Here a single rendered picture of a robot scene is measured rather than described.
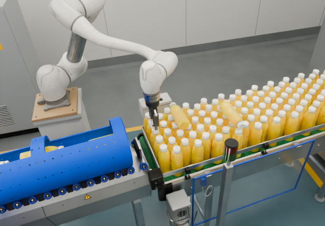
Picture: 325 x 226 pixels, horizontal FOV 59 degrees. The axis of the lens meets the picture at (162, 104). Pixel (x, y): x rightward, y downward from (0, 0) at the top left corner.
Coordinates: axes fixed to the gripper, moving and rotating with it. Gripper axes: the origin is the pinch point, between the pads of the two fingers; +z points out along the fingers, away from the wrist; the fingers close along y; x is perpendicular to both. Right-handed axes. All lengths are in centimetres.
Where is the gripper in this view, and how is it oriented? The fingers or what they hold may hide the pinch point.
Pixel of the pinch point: (154, 126)
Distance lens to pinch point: 164.7
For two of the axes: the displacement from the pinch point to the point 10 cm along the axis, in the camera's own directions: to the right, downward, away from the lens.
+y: 3.2, 5.8, -7.5
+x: 9.5, -2.4, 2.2
